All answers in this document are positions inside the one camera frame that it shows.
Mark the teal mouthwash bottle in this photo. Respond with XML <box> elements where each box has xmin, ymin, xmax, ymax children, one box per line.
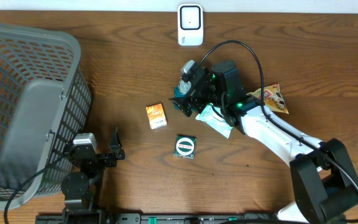
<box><xmin>174</xmin><ymin>80</ymin><xmax>191</xmax><ymax>98</ymax></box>

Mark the mint green wet wipes pack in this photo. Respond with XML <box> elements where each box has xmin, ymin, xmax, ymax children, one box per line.
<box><xmin>195</xmin><ymin>105</ymin><xmax>232</xmax><ymax>139</ymax></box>

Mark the orange small box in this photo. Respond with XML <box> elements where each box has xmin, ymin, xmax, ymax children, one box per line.
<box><xmin>146</xmin><ymin>103</ymin><xmax>167</xmax><ymax>129</ymax></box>

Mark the green white small box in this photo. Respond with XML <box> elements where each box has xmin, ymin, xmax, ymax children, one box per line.
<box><xmin>173</xmin><ymin>135</ymin><xmax>196</xmax><ymax>159</ymax></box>

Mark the yellow orange snack bag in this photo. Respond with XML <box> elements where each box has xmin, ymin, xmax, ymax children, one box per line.
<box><xmin>247</xmin><ymin>83</ymin><xmax>289</xmax><ymax>114</ymax></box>

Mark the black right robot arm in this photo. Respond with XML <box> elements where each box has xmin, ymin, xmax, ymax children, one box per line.
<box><xmin>171</xmin><ymin>60</ymin><xmax>358</xmax><ymax>223</ymax></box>

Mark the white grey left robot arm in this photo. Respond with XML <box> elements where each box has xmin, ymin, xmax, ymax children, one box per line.
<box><xmin>61</xmin><ymin>127</ymin><xmax>126</xmax><ymax>224</ymax></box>

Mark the white barcode scanner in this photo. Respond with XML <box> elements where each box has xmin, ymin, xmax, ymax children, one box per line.
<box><xmin>177</xmin><ymin>3</ymin><xmax>204</xmax><ymax>46</ymax></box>

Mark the dark grey plastic basket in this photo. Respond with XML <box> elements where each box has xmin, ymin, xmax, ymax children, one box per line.
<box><xmin>0</xmin><ymin>24</ymin><xmax>91</xmax><ymax>210</ymax></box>

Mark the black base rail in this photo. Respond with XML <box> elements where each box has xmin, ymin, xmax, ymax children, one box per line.
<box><xmin>35</xmin><ymin>213</ymin><xmax>278</xmax><ymax>224</ymax></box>

